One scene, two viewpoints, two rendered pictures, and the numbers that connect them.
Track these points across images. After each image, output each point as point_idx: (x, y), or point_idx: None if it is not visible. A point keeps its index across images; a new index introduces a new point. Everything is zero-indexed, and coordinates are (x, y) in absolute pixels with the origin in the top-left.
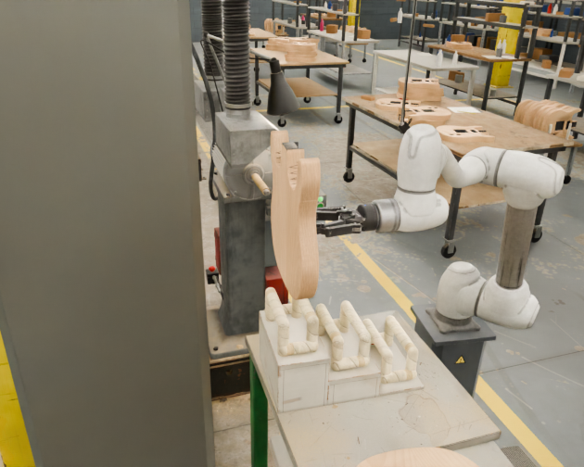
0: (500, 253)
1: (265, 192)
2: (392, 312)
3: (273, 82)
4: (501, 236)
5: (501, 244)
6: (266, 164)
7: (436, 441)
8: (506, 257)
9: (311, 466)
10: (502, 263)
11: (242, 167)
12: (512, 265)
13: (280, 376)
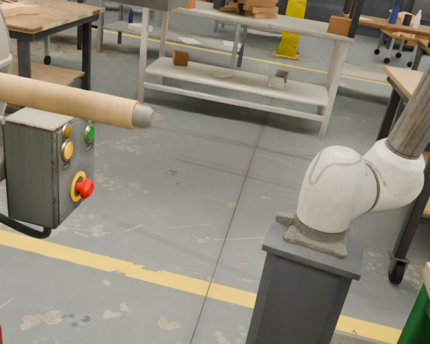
0: (424, 111)
1: (149, 116)
2: None
3: None
4: None
5: None
6: None
7: None
8: None
9: None
10: (428, 124)
11: (184, 3)
12: None
13: None
